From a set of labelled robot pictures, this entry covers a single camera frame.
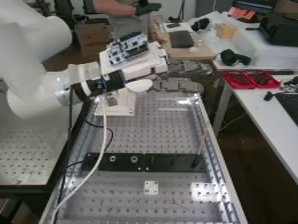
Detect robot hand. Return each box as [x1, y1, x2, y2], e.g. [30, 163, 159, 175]
[97, 31, 215, 95]

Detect cardboard box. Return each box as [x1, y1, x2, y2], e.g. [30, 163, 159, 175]
[73, 22, 112, 64]

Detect black plate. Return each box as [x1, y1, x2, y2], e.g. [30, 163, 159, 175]
[81, 152, 207, 174]

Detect white mouse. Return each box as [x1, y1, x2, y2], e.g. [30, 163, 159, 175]
[186, 46, 202, 55]

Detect wooden block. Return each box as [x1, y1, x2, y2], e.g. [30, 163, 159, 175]
[214, 22, 238, 40]

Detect black cable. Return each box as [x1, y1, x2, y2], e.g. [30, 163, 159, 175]
[54, 119, 114, 214]

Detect orange sheet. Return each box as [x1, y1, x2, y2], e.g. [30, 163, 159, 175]
[227, 6, 258, 21]

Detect black cloth bundle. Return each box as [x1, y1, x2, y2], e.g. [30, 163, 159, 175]
[189, 17, 213, 33]

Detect small white box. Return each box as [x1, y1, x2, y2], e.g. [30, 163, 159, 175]
[94, 90, 137, 117]

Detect black pad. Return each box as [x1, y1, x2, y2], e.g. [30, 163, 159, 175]
[167, 30, 195, 49]

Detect black keyboard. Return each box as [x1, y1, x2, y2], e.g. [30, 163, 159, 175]
[274, 92, 298, 127]

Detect person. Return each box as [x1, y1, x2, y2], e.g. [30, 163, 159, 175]
[92, 0, 163, 38]

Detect black headphones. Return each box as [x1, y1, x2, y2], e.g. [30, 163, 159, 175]
[219, 48, 253, 67]

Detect small white square plate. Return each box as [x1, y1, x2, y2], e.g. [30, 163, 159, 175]
[142, 180, 159, 196]

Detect white desk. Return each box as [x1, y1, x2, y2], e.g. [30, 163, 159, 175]
[187, 10, 298, 72]
[211, 73, 298, 186]

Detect clear box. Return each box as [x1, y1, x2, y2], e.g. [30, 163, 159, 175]
[38, 93, 250, 224]

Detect white cable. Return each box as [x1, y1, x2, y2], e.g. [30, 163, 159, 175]
[49, 94, 112, 224]

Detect red tray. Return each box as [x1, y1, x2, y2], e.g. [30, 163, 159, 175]
[221, 70, 258, 91]
[246, 70, 282, 90]

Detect black case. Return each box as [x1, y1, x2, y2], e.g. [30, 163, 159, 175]
[258, 12, 298, 47]

